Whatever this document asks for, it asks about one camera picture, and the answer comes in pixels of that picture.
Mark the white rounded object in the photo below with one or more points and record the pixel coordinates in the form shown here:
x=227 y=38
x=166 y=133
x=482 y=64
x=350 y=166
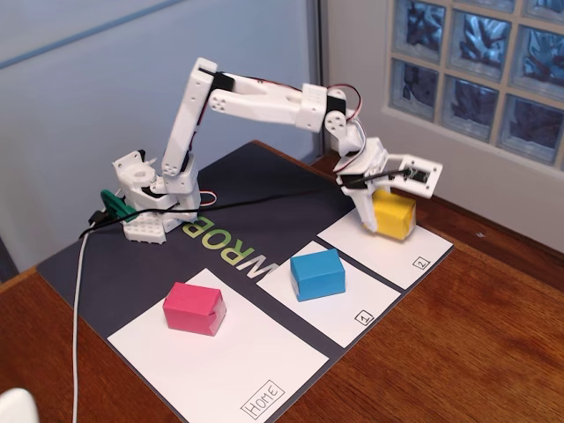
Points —
x=15 y=407

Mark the dark grey board mat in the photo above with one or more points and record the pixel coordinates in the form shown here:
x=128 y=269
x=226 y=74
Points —
x=132 y=273

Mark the white paper marked HOME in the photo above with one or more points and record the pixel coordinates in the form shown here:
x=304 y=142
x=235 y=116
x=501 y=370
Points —
x=176 y=374

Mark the grey metal frame post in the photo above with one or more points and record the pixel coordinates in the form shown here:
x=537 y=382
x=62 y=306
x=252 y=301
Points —
x=316 y=44

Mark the white paper marked 1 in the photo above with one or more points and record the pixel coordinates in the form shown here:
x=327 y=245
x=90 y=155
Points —
x=330 y=317

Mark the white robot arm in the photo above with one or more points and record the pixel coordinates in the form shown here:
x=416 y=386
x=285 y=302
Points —
x=185 y=114

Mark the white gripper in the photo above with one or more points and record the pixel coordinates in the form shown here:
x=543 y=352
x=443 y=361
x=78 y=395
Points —
x=364 y=204

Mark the blue paper box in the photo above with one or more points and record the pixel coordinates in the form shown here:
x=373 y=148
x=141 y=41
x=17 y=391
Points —
x=317 y=273

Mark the green clamp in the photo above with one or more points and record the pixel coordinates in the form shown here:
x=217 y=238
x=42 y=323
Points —
x=115 y=203

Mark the pink paper box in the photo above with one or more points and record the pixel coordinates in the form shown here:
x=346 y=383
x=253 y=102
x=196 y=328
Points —
x=191 y=308

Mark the glass block window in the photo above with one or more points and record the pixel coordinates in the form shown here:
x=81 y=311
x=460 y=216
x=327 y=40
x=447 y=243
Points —
x=471 y=35

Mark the yellow paper box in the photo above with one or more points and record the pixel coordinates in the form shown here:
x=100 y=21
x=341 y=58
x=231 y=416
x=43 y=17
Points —
x=394 y=218

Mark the white paper marked 2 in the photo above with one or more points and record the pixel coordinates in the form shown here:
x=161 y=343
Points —
x=388 y=264

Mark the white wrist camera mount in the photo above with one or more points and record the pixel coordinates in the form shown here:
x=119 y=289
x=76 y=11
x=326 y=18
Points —
x=434 y=174

